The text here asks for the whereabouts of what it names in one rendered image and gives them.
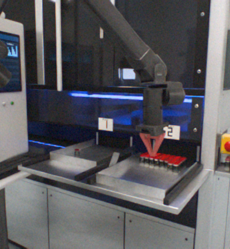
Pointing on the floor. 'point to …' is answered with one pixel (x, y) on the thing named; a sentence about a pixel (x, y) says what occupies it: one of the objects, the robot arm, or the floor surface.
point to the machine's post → (211, 119)
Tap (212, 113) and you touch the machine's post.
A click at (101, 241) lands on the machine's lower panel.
